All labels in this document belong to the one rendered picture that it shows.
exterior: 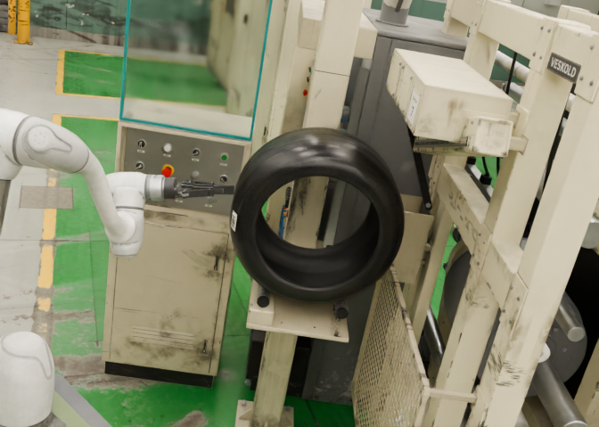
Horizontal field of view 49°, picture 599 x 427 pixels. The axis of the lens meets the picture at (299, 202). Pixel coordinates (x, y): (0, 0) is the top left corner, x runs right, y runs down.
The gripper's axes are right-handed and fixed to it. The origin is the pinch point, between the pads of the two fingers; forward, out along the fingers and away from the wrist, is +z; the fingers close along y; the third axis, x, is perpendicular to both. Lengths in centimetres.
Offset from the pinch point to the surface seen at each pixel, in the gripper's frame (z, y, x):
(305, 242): 29.2, 25.0, 31.4
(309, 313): 31, 1, 49
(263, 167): 13.8, -9.0, -11.7
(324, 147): 33.5, -8.6, -18.7
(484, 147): 73, -47, -32
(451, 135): 67, -37, -32
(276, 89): 9, 328, 37
